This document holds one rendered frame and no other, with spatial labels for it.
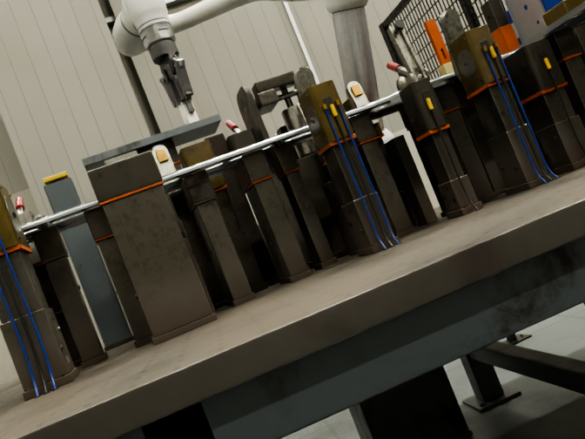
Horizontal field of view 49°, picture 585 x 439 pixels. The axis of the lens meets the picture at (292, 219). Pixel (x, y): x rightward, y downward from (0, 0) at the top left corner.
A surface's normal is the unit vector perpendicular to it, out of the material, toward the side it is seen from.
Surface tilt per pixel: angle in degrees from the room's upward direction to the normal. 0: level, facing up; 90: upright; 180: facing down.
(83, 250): 90
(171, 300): 90
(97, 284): 90
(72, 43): 90
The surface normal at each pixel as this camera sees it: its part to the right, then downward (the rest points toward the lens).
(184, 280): 0.22, -0.12
